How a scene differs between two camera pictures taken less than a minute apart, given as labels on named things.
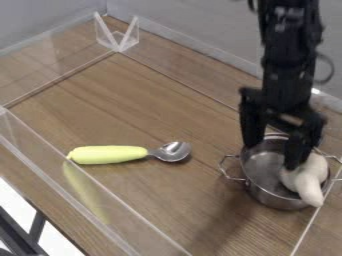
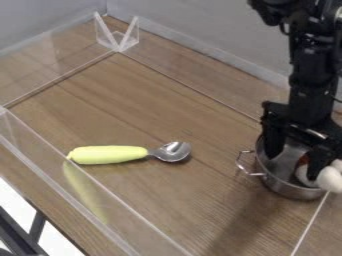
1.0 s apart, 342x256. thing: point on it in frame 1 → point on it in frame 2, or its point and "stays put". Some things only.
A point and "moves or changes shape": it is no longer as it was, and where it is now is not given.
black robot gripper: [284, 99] → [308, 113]
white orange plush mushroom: [307, 178] → [327, 179]
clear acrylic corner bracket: [119, 41] stays put
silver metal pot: [258, 165] moves or changes shape
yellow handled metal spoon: [115, 154] stays put
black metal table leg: [20, 243] stays put
